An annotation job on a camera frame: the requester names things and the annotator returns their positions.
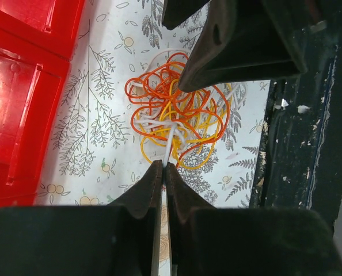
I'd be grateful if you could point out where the orange cable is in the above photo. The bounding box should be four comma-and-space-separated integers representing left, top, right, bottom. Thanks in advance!
124, 59, 231, 162

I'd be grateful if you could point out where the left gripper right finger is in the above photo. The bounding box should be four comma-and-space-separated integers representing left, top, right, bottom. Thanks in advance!
165, 164, 342, 275

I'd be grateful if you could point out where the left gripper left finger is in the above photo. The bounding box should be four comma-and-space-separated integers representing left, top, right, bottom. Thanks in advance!
0, 160, 162, 275

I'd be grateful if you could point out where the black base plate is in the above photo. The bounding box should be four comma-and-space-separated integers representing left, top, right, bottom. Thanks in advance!
249, 11, 342, 228

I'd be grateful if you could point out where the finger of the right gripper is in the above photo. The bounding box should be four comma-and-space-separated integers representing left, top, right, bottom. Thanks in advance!
178, 1, 307, 92
162, 0, 209, 29

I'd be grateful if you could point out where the yellow cable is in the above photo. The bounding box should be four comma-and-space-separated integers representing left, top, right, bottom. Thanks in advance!
140, 77, 233, 170

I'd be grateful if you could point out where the red three-compartment bin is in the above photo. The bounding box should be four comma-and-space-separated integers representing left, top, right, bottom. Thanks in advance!
0, 1, 85, 208

